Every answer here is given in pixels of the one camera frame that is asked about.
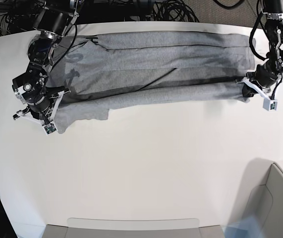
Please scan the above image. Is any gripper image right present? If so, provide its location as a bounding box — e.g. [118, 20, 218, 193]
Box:
[236, 64, 280, 102]

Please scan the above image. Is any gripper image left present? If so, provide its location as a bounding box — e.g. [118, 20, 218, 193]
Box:
[13, 88, 70, 125]

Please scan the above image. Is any grey T-shirt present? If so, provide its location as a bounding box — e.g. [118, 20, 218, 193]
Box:
[48, 32, 255, 133]

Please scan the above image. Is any grey bin at right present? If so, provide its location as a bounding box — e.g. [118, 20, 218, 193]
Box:
[240, 163, 283, 238]

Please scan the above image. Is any grey bin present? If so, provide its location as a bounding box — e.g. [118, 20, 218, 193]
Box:
[42, 218, 225, 238]
[240, 163, 283, 238]

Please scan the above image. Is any grey bin at bottom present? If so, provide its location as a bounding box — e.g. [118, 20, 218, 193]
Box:
[42, 218, 225, 238]

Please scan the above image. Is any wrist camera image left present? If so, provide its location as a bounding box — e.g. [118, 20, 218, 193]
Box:
[42, 121, 57, 135]

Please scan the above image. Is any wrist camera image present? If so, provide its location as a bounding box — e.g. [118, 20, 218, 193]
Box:
[263, 99, 278, 111]
[42, 121, 57, 135]

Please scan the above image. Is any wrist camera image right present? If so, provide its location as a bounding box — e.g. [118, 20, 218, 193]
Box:
[263, 99, 278, 111]

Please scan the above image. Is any black cable bundle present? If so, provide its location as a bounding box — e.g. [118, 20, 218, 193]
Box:
[151, 0, 201, 23]

